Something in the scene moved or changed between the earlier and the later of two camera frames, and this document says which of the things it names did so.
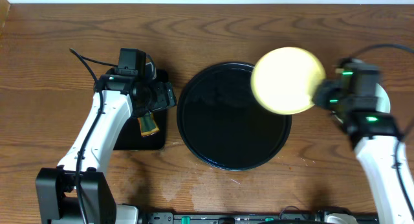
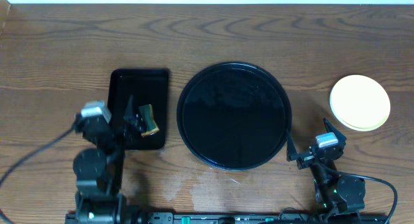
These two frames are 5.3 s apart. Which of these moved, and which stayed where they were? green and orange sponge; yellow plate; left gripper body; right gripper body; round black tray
Moved: left gripper body; yellow plate; right gripper body
Stayed: green and orange sponge; round black tray
